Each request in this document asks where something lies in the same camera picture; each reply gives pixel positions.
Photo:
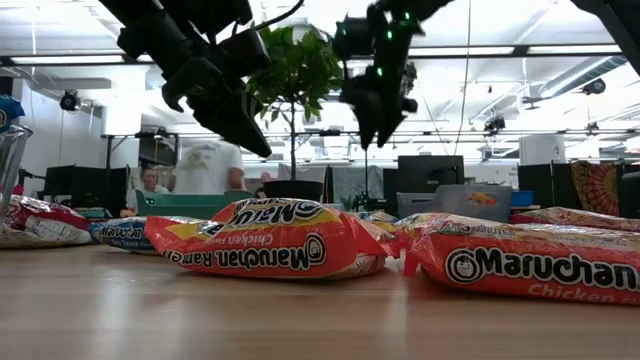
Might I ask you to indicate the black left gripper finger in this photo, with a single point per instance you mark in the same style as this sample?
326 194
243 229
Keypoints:
255 117
225 120

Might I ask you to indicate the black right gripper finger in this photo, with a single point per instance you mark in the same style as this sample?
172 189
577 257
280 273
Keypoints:
392 122
370 120

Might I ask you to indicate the blue soy sauce noodle packet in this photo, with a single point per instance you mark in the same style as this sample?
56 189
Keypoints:
375 218
125 235
10 112

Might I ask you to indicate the orange chicken noodle packet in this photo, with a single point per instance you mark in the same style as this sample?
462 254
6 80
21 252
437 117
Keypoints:
275 250
482 199
525 270

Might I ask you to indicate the red beef noodle packet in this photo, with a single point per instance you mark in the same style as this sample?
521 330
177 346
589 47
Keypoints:
575 217
45 225

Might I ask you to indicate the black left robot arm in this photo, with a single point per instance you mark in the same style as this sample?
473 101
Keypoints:
200 10

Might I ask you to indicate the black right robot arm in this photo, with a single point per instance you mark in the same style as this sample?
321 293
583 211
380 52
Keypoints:
620 25

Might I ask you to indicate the black ceiling spotlight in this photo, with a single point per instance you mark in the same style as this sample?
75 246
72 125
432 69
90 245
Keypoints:
412 80
494 124
594 86
70 100

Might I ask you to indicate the person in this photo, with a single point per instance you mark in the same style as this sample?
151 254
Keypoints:
207 170
147 182

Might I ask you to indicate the long ceiling light panel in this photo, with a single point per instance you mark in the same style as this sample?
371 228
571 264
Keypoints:
65 59
570 49
465 51

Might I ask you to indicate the black folded stand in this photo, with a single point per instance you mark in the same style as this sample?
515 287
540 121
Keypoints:
328 187

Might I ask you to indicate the potted green plant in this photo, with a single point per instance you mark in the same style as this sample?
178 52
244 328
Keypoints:
293 191

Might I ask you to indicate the grey translucent plastic bin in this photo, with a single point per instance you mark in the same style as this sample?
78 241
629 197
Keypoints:
440 205

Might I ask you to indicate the blue storage box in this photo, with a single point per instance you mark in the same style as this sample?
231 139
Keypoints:
523 198

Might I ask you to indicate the white square column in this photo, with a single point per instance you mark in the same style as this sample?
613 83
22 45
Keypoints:
542 150

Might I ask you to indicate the black desk screens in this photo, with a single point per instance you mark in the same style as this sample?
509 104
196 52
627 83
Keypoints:
85 185

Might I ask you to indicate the black office partition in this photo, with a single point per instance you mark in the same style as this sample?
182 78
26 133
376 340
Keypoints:
545 185

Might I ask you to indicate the clear plastic bin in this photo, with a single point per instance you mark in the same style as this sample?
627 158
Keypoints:
12 165

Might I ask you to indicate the orange patterned cloth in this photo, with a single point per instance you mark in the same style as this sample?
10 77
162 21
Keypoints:
595 187

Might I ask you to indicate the black office chair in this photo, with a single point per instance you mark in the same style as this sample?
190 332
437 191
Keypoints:
631 195

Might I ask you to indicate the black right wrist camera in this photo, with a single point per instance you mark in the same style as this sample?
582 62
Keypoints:
352 40

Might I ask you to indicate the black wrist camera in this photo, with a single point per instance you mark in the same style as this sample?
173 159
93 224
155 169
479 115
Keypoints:
352 40
247 52

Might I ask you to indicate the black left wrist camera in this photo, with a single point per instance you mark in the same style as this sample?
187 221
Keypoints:
247 52

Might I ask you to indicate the black metal rig frame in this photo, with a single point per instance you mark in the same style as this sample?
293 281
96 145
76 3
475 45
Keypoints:
108 160

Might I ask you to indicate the silver air duct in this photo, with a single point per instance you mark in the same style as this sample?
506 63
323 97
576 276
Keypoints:
580 77

